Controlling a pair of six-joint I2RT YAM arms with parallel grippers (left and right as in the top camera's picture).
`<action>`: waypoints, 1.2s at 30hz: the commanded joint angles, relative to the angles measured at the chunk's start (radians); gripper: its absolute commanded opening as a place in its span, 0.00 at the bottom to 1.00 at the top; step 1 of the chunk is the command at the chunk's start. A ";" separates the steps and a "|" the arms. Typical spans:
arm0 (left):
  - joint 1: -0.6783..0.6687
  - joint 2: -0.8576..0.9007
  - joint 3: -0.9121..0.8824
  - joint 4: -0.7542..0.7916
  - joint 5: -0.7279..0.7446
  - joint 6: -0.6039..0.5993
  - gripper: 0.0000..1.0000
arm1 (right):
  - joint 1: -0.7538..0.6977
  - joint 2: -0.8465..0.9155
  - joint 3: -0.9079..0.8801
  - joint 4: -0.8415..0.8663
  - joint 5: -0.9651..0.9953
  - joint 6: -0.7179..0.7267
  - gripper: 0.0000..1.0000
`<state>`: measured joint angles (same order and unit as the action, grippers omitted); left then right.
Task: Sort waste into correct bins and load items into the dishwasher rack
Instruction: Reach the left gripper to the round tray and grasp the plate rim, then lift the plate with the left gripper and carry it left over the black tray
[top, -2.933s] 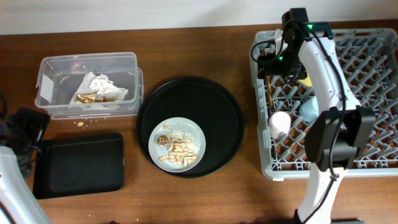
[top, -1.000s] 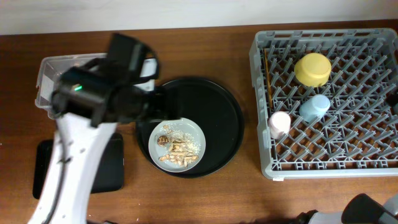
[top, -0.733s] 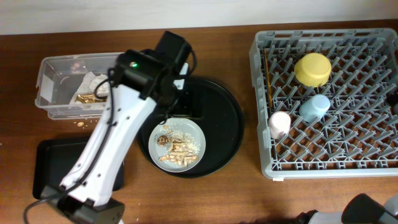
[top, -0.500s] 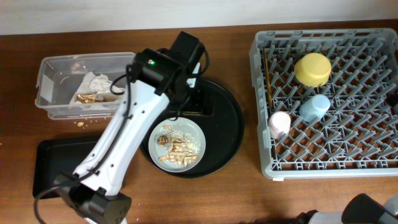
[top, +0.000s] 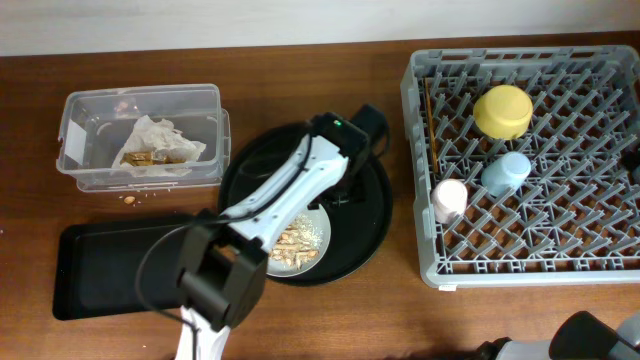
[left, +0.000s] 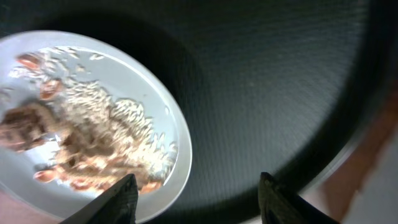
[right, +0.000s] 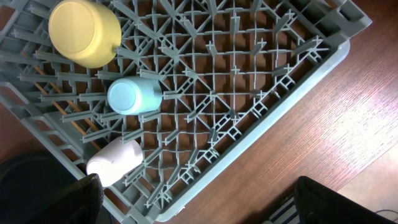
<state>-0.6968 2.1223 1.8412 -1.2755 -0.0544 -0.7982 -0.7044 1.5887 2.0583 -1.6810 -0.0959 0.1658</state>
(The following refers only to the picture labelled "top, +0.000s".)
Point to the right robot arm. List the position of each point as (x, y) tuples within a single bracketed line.
[(582, 336)]

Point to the round black tray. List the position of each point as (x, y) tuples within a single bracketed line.
[(357, 228)]

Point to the grey dishwasher rack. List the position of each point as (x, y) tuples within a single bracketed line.
[(575, 219)]

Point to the food scraps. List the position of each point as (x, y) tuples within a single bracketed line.
[(299, 244)]

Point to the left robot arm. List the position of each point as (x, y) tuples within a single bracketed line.
[(222, 264)]

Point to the yellow plastic bowl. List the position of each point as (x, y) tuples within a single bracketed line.
[(504, 112)]

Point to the black rectangular tray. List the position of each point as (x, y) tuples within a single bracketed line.
[(97, 264)]

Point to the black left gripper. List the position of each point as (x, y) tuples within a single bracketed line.
[(353, 196)]

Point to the grey plate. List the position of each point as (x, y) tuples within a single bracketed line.
[(321, 219)]

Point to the white napkin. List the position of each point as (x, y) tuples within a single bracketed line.
[(160, 136)]

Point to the clear plastic waste bin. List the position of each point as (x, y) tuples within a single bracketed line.
[(96, 124)]

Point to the pink plastic cup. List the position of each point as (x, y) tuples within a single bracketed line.
[(449, 200)]

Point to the gold snack wrapper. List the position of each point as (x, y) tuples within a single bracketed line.
[(148, 158)]

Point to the wooden chopstick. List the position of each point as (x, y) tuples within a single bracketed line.
[(431, 132)]

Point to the light blue plastic cup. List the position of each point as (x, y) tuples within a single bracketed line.
[(508, 172)]

